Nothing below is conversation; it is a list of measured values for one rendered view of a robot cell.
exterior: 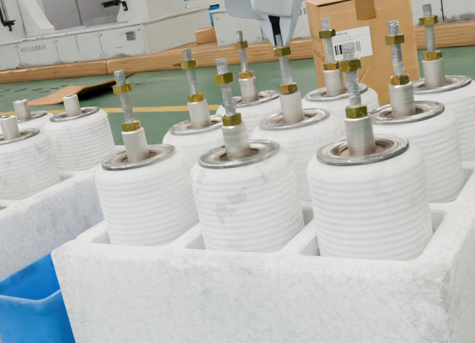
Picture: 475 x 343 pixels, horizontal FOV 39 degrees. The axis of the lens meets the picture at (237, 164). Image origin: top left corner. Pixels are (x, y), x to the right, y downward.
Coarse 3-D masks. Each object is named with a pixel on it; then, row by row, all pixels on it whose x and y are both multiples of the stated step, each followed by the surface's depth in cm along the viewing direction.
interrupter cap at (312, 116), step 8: (280, 112) 74; (304, 112) 73; (312, 112) 72; (320, 112) 71; (328, 112) 70; (264, 120) 72; (272, 120) 72; (280, 120) 72; (304, 120) 70; (312, 120) 68; (320, 120) 68; (264, 128) 69; (272, 128) 68; (280, 128) 68; (288, 128) 67; (296, 128) 67
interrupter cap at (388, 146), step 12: (336, 144) 58; (384, 144) 56; (396, 144) 54; (408, 144) 54; (324, 156) 55; (336, 156) 54; (348, 156) 54; (360, 156) 53; (372, 156) 53; (384, 156) 52; (396, 156) 52
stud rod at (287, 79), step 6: (276, 36) 68; (276, 42) 69; (282, 60) 69; (288, 60) 69; (282, 66) 69; (288, 66) 69; (282, 72) 69; (288, 72) 69; (282, 78) 70; (288, 78) 69
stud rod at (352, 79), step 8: (344, 48) 53; (352, 48) 53; (344, 56) 53; (352, 56) 53; (352, 72) 53; (352, 80) 53; (352, 88) 54; (352, 96) 54; (352, 104) 54; (360, 104) 54
